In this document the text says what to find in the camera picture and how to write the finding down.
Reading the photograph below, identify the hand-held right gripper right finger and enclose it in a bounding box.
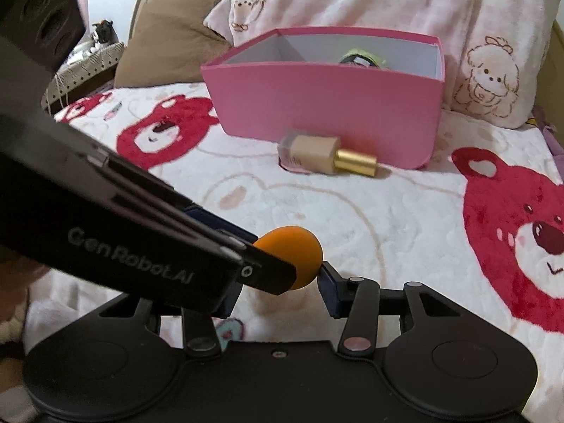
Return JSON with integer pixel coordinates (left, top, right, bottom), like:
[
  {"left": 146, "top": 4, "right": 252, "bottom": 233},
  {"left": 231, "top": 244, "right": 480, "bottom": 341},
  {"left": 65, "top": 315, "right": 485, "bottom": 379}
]
[{"left": 318, "top": 261, "right": 464, "bottom": 357}]

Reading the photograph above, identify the patterned white cloth cover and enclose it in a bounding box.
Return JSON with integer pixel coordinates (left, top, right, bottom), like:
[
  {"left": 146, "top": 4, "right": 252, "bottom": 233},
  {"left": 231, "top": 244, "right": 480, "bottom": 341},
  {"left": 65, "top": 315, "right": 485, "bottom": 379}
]
[{"left": 45, "top": 41, "right": 127, "bottom": 111}]

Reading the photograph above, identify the orange makeup sponge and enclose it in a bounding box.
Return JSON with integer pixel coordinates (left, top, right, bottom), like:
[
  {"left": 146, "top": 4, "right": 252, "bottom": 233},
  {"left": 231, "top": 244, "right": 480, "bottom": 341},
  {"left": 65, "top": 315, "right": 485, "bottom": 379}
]
[{"left": 253, "top": 226, "right": 324, "bottom": 291}]

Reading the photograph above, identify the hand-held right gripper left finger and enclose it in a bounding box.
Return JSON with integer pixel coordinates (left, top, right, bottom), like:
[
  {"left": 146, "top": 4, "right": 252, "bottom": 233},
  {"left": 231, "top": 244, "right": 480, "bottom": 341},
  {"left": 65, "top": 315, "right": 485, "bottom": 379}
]
[{"left": 99, "top": 281, "right": 242, "bottom": 357}]

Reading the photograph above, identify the pink printed fleece pillow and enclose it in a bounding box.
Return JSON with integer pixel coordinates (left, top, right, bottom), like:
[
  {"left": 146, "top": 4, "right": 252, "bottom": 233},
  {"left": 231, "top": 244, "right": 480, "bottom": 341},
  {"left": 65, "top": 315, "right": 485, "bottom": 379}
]
[{"left": 203, "top": 0, "right": 554, "bottom": 131}]

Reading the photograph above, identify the brown pillow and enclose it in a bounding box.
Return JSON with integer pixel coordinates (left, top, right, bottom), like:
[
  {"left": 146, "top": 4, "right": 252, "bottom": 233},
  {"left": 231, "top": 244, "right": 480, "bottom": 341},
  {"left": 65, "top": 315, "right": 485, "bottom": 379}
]
[{"left": 113, "top": 0, "right": 232, "bottom": 90}]

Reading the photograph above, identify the green yarn ball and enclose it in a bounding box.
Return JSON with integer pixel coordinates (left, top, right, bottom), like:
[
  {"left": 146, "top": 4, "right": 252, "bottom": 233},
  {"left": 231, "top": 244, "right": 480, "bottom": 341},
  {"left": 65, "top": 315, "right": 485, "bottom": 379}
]
[{"left": 338, "top": 48, "right": 389, "bottom": 71}]

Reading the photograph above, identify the grey plush cat toy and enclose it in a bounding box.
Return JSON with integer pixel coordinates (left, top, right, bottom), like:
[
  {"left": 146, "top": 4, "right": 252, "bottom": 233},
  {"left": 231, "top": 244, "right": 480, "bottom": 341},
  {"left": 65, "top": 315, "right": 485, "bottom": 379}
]
[{"left": 89, "top": 19, "right": 118, "bottom": 48}]

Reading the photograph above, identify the dark bedside cabinet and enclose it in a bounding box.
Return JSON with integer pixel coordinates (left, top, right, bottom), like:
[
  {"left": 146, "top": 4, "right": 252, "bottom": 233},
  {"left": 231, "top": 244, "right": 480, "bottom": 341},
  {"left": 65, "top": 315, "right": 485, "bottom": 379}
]
[{"left": 66, "top": 70, "right": 119, "bottom": 100}]

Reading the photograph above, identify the red bear printed blanket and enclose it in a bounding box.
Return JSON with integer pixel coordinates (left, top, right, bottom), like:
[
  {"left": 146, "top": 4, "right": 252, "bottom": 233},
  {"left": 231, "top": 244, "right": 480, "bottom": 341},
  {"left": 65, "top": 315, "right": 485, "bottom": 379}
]
[{"left": 24, "top": 81, "right": 564, "bottom": 408}]

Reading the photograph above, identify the fluffy beige cloth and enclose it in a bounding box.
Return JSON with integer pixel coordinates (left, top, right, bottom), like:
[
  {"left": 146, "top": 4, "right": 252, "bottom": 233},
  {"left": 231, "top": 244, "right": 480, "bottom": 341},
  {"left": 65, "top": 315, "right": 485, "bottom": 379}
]
[{"left": 0, "top": 304, "right": 29, "bottom": 347}]

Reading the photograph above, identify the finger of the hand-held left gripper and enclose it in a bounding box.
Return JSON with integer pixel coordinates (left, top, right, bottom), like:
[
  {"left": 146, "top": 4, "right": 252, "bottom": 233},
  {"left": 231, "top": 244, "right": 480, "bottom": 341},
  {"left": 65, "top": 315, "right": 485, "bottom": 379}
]
[
  {"left": 183, "top": 204, "right": 260, "bottom": 252},
  {"left": 235, "top": 243, "right": 297, "bottom": 297}
]

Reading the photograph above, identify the pink cardboard box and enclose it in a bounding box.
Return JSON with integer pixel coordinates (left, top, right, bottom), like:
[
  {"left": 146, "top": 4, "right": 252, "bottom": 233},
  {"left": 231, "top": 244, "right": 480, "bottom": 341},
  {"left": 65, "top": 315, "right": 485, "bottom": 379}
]
[{"left": 200, "top": 27, "right": 445, "bottom": 171}]

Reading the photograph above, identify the foundation bottle with gold cap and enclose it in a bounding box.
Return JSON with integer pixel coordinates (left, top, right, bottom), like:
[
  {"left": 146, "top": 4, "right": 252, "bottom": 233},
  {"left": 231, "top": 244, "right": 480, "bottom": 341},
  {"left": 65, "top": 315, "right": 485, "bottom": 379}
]
[{"left": 277, "top": 128, "right": 380, "bottom": 179}]

